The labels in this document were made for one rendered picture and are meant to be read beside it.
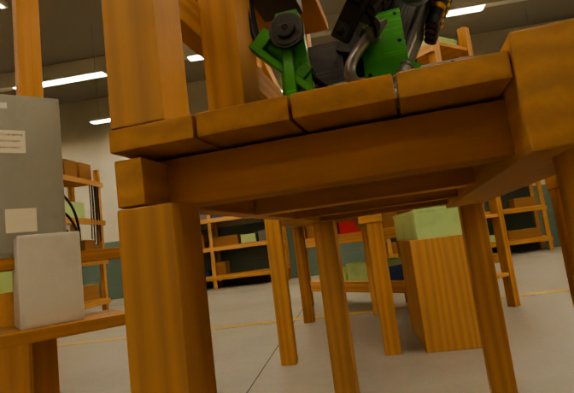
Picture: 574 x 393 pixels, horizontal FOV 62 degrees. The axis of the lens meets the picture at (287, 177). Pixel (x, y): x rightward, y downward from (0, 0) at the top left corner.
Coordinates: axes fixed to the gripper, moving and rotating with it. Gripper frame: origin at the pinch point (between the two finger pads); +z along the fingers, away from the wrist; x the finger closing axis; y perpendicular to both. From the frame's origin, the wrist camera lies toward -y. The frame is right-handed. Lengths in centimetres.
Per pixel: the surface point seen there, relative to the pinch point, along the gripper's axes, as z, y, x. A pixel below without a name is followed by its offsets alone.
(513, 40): -52, -18, -45
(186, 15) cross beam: -29.6, -29.3, 22.2
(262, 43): -24.9, -24.3, 4.9
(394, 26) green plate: 2.6, 8.2, -2.4
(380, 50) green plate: 2.5, 0.3, -3.9
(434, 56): 227, 128, 74
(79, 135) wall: 706, -174, 831
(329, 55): 8.5, -5.2, 11.0
